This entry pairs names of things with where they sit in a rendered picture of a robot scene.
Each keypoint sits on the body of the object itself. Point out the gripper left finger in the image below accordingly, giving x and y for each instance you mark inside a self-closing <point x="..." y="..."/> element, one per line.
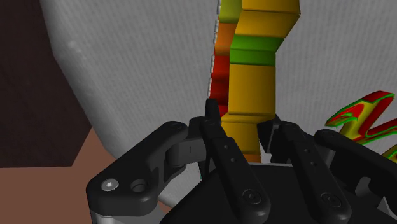
<point x="229" y="161"/>

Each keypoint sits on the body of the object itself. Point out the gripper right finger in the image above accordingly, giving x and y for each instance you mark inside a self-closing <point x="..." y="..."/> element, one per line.
<point x="305" y="161"/>

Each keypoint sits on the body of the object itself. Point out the yellow green red striped toy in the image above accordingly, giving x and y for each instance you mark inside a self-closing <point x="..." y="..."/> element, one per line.
<point x="251" y="86"/>

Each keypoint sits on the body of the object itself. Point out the red yellow green wavy toy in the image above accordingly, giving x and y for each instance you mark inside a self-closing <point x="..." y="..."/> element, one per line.
<point x="359" y="112"/>

